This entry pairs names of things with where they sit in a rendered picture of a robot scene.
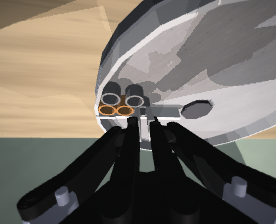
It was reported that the dark grey metal bushing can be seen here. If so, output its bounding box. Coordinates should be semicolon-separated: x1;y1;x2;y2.
100;81;121;106
140;96;150;116
125;84;144;107

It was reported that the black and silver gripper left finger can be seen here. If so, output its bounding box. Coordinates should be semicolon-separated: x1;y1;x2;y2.
17;107;141;224

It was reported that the bronze bushing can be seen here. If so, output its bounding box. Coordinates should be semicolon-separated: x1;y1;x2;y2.
98;99;116;115
116;95;134;116

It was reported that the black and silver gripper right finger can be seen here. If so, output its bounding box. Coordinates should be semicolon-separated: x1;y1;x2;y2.
146;106;276;224

